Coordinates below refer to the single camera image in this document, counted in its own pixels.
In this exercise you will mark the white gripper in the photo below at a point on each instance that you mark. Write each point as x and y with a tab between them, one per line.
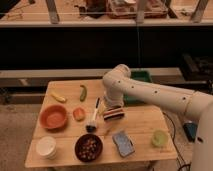
113	99

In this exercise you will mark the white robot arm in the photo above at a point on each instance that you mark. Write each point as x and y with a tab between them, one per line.
194	105

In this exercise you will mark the green plastic tray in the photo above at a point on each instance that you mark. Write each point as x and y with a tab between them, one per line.
139	76

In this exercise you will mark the striped brown block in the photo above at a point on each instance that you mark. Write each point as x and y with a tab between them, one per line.
116	113

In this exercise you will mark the yellow stick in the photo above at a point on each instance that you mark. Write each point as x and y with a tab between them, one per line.
107	131

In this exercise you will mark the black and white brush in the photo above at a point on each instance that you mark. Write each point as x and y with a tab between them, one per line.
91	126

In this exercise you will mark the orange tomato toy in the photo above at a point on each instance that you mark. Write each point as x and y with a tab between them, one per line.
79	114

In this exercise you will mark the blue sponge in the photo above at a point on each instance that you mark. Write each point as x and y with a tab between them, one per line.
123	143

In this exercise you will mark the yellow banana toy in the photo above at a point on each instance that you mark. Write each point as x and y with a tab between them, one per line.
58	98

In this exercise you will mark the dark bowl with beans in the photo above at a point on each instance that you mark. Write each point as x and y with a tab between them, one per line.
88	147

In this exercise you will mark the green cup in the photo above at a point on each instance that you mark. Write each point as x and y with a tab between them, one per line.
159	138

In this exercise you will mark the orange bowl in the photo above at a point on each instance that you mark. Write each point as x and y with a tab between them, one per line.
53	117

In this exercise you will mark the black foot pedal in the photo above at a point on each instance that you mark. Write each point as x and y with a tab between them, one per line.
190	130

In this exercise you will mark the white cup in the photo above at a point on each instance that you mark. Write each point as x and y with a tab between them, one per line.
46	147

